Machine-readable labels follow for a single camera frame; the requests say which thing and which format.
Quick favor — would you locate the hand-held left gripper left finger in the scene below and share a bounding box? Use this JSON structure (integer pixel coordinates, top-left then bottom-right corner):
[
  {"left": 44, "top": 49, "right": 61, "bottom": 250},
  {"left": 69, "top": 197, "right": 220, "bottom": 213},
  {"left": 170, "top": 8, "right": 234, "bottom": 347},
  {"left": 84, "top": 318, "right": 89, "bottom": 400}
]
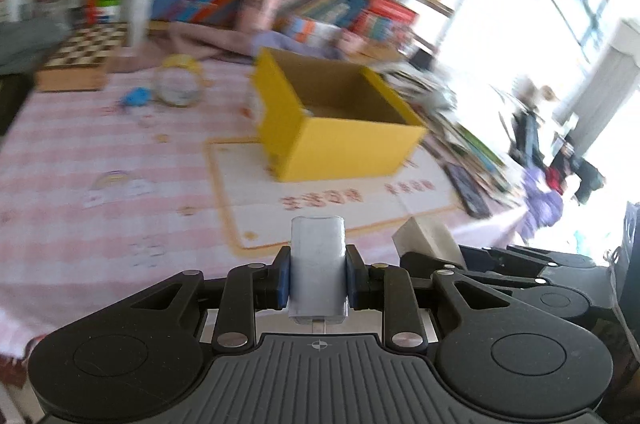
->
[{"left": 130, "top": 245, "right": 292, "bottom": 352}]

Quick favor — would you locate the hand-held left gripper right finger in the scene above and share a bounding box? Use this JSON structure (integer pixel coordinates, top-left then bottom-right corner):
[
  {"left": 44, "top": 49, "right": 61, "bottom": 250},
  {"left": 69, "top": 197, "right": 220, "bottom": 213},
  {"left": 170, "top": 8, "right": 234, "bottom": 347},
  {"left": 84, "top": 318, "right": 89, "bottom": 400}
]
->
[{"left": 345, "top": 244, "right": 507, "bottom": 353}]

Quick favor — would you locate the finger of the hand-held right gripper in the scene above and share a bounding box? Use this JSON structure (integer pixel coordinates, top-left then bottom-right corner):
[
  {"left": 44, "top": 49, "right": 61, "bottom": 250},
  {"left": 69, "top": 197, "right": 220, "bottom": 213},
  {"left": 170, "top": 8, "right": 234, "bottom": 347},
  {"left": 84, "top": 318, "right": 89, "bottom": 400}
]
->
[
  {"left": 400, "top": 253, "right": 540, "bottom": 294},
  {"left": 459, "top": 245, "right": 597, "bottom": 276}
]

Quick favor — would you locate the silvery white packet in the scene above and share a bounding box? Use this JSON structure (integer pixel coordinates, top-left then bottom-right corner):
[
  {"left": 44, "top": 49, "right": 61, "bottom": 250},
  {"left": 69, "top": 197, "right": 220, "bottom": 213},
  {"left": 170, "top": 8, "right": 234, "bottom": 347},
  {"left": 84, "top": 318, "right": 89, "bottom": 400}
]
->
[{"left": 287, "top": 215, "right": 350, "bottom": 325}]

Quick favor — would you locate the yellow cardboard box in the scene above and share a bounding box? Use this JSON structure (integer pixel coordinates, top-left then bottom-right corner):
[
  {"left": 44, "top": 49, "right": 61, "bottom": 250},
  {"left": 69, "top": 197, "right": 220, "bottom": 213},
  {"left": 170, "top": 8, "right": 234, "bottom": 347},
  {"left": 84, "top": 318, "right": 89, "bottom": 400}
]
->
[{"left": 250, "top": 47, "right": 428, "bottom": 182}]

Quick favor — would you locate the blue plastic bag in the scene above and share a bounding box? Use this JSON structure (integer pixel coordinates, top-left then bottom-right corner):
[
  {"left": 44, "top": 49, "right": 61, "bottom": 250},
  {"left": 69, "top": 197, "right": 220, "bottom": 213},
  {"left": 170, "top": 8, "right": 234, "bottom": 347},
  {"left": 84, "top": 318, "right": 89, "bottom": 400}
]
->
[{"left": 120, "top": 87, "right": 152, "bottom": 107}]

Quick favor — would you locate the purple cloth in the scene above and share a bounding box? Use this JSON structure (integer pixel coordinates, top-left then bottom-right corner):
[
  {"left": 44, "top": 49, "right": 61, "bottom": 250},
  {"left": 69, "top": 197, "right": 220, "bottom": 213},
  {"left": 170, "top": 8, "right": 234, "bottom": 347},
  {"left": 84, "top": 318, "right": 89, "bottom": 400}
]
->
[{"left": 515, "top": 167, "right": 563, "bottom": 245}]

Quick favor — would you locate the black smartphone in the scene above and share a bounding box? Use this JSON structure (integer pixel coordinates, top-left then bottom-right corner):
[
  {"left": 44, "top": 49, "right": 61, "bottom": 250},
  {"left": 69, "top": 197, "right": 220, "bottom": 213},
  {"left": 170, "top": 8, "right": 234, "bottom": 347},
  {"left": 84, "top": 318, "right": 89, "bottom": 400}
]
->
[{"left": 442, "top": 161, "right": 491, "bottom": 220}]

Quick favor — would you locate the pile of papers and books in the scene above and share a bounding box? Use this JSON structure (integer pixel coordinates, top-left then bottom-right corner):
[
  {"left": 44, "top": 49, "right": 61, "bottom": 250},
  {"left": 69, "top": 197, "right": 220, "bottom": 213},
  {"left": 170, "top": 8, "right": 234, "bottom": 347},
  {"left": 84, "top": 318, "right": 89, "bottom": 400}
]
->
[{"left": 380, "top": 59, "right": 526, "bottom": 210}]

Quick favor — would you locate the pink checkered tablecloth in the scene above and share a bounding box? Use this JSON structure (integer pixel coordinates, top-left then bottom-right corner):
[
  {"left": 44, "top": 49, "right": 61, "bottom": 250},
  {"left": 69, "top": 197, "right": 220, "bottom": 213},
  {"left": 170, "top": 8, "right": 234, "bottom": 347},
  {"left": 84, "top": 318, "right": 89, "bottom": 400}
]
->
[{"left": 0, "top": 54, "right": 531, "bottom": 360}]

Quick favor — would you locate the tan tape roll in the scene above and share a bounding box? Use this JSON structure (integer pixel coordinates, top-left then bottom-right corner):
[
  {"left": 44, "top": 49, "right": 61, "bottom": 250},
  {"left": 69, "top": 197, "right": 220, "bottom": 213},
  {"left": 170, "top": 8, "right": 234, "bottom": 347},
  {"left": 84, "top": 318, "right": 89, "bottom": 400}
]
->
[{"left": 152, "top": 53, "right": 206, "bottom": 107}]

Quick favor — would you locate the pink pig toy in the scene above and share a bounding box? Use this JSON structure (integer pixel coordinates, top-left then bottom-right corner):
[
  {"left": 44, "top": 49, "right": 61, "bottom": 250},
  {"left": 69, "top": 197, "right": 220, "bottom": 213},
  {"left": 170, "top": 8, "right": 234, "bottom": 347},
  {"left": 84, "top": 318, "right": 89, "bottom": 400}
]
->
[{"left": 339, "top": 29, "right": 368, "bottom": 55}]

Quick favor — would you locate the orange blue carton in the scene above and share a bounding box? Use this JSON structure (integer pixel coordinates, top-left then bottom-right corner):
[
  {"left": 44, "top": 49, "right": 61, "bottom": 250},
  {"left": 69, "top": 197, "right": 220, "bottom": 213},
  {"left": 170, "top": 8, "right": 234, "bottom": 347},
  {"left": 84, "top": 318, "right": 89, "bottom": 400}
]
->
[
  {"left": 287, "top": 17, "right": 343, "bottom": 38},
  {"left": 285, "top": 32, "right": 338, "bottom": 50}
]

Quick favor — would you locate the pink cloth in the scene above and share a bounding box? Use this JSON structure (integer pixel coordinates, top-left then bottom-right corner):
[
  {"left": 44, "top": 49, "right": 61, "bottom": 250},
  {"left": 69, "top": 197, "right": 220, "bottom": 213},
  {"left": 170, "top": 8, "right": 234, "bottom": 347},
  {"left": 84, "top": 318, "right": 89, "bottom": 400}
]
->
[{"left": 107, "top": 22, "right": 351, "bottom": 72}]

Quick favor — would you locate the red book box set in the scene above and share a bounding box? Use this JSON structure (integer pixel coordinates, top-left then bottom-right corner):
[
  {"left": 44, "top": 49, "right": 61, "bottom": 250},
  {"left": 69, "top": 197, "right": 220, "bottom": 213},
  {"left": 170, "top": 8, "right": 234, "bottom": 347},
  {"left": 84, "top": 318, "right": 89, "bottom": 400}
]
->
[{"left": 360, "top": 0, "right": 418, "bottom": 40}]

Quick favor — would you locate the wooden chess board box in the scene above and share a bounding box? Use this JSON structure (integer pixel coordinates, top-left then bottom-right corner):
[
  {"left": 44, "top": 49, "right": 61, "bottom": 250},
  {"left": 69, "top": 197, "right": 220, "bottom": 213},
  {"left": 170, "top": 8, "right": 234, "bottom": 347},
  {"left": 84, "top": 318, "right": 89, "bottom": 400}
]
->
[{"left": 34, "top": 23, "right": 130, "bottom": 92}]

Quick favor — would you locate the green lid jar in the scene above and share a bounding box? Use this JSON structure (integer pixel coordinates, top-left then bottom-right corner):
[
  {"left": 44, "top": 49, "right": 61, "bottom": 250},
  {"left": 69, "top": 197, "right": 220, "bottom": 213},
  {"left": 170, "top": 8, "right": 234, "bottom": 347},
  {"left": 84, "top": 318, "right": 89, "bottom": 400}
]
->
[{"left": 95, "top": 0, "right": 121, "bottom": 25}]

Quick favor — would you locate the grey folded cloth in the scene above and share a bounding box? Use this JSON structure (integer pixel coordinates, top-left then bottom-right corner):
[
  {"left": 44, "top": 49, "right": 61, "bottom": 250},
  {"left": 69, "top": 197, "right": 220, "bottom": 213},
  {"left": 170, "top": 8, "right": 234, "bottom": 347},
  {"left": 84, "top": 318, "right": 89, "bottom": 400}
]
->
[{"left": 0, "top": 18, "right": 71, "bottom": 75}]

